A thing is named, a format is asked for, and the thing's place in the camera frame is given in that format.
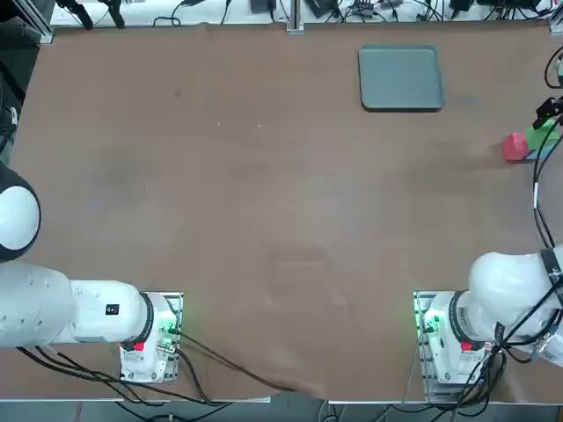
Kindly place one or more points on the green square foam block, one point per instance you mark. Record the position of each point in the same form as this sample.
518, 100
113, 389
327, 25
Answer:
534, 138

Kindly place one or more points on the blue square foam block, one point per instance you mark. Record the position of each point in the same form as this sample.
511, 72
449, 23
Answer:
538, 155

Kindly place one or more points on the red square foam block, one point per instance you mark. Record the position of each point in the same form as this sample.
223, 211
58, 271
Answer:
514, 147

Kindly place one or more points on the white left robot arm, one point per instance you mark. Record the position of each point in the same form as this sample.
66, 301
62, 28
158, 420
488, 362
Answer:
44, 307

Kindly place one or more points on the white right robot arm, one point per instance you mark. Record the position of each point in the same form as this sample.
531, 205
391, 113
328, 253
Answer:
497, 281

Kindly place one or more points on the gray metal tray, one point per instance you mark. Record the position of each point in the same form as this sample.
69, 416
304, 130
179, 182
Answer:
400, 79

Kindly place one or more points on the red and black hub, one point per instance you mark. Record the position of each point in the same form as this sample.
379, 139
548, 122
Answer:
365, 5

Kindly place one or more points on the black power adapter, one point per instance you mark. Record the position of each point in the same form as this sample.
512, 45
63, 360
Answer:
263, 5
323, 8

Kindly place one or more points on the black stand leg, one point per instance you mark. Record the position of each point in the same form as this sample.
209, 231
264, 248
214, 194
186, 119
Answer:
116, 15
81, 15

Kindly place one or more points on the silver aluminium corner bracket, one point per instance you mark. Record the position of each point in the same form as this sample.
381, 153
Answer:
556, 26

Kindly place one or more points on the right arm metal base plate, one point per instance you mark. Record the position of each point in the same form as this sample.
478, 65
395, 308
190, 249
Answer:
418, 299

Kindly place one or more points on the silver aluminium camera post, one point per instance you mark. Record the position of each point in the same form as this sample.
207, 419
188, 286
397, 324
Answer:
294, 17

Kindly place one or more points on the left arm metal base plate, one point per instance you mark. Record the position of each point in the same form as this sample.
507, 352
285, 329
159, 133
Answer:
178, 303

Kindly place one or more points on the silver aluminium frame rail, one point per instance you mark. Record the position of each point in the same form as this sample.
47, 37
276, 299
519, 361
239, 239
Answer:
37, 24

